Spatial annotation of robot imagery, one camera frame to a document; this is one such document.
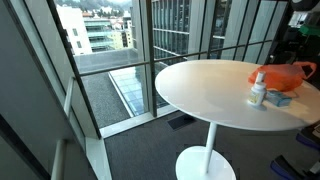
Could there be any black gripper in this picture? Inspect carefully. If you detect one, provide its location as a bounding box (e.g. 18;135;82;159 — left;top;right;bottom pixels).
279;33;313;64

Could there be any orange plastic bag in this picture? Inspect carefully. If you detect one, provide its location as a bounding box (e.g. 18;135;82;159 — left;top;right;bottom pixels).
248;61;318;93

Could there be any white pill bottle yellow label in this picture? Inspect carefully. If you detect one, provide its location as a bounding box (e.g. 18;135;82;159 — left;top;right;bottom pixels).
246;81;268;107

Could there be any blue mentos gum box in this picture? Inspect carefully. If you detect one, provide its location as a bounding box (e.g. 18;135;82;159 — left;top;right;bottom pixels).
265;89;294;108

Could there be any blue black stand foot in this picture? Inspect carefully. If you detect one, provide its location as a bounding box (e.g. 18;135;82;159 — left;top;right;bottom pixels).
269;154;320;180
295;123;320;152

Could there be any black floor vent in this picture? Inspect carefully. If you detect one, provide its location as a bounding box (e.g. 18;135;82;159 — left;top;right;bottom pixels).
166;114;198;131

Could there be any white vertical pipe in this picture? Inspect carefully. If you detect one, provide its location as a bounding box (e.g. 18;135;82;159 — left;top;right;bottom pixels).
50;138;68;180

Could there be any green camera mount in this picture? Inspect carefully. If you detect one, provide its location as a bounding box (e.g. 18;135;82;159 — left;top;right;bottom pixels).
298;25;320;37

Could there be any white table pedestal with base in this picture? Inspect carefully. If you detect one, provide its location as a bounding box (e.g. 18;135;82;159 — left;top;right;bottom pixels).
175;121;237;180

